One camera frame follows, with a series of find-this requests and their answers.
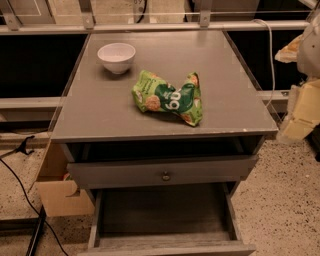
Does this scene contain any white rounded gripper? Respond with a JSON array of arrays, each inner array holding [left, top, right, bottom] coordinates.
[[275, 13, 320, 144]]

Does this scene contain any green rice chip bag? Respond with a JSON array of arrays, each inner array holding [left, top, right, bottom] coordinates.
[[132, 70, 203, 127]]

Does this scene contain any grey top drawer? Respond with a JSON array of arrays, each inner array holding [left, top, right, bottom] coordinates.
[[67, 155, 258, 189]]

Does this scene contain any round brass drawer knob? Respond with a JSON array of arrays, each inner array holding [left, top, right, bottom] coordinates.
[[162, 172, 171, 181]]

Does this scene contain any grey open middle drawer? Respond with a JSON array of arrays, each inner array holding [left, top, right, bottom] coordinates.
[[78, 183, 256, 256]]

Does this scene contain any white ceramic bowl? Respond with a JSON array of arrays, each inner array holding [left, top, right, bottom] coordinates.
[[97, 43, 136, 74]]

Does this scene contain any grey wooden nightstand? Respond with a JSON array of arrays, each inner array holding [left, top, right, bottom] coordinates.
[[52, 31, 277, 190]]

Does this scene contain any brown cardboard box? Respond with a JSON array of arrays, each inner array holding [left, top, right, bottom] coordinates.
[[35, 143, 95, 217]]

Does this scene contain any metal railing frame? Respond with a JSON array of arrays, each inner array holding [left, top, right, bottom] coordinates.
[[0, 0, 319, 35]]

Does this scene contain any black floor cable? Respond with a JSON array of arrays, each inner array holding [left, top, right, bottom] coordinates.
[[0, 157, 69, 256]]

